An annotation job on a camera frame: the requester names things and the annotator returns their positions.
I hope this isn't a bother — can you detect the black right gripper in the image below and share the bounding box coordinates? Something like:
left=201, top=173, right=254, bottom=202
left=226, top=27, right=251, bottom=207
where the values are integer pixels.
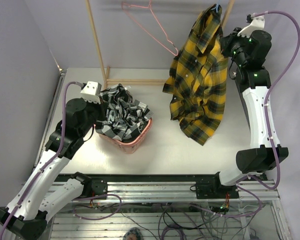
left=219, top=27, right=252, bottom=67

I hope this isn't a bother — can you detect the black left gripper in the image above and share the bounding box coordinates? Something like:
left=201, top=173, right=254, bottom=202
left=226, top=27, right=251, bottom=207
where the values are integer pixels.
left=78, top=94, right=110, bottom=136

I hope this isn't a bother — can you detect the black white checked shirt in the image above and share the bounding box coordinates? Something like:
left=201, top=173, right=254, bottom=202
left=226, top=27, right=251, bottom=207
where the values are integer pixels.
left=95, top=83, right=153, bottom=143

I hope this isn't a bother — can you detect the yellow green plaid shirt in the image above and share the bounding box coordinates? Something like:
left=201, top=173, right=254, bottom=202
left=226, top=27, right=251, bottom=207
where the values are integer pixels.
left=162, top=5, right=228, bottom=145

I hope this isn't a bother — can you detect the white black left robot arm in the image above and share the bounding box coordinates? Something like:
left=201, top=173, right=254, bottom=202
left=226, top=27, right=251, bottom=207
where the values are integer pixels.
left=0, top=98, right=106, bottom=240

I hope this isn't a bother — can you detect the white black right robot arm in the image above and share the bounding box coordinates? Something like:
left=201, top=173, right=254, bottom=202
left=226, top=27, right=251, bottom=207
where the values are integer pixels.
left=210, top=27, right=289, bottom=198

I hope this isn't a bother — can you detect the pink plastic laundry basket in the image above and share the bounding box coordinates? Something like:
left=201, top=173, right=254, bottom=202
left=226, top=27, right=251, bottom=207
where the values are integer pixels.
left=98, top=118, right=153, bottom=154

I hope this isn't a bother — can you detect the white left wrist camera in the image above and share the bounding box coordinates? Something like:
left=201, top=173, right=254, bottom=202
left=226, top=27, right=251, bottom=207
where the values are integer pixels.
left=80, top=81, right=102, bottom=104

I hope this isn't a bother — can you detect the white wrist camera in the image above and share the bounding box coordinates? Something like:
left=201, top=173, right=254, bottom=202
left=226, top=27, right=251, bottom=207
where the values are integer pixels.
left=80, top=81, right=102, bottom=104
left=237, top=15, right=265, bottom=38

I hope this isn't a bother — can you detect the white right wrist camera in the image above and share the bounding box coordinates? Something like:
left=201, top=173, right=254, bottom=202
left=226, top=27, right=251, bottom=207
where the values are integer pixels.
left=237, top=15, right=265, bottom=38

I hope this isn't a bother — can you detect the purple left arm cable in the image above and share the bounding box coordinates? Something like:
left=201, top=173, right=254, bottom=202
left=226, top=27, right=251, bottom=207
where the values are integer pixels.
left=0, top=81, right=87, bottom=240

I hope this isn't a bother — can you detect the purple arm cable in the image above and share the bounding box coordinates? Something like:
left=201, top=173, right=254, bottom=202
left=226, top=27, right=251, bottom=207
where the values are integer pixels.
left=234, top=10, right=300, bottom=218
left=0, top=81, right=87, bottom=240

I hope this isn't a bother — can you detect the wooden clothes rack frame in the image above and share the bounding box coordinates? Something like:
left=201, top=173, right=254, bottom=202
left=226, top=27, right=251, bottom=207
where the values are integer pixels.
left=84, top=0, right=236, bottom=86

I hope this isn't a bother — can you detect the blue wire hanger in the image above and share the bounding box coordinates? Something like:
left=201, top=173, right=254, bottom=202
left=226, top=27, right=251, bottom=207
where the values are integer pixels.
left=211, top=0, right=221, bottom=13

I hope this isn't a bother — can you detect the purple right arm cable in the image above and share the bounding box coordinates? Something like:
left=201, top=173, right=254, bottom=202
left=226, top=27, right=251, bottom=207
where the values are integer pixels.
left=234, top=10, right=300, bottom=218

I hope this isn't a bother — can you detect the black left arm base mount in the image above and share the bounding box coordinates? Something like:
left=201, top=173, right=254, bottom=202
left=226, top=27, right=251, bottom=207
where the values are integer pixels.
left=70, top=172, right=108, bottom=199

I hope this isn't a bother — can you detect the pink wire hanger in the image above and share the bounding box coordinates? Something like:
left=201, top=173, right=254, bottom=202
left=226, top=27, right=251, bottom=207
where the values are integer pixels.
left=121, top=0, right=179, bottom=56

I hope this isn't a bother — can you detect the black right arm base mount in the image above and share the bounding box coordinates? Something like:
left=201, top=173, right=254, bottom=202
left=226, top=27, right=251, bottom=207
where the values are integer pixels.
left=189, top=172, right=239, bottom=200

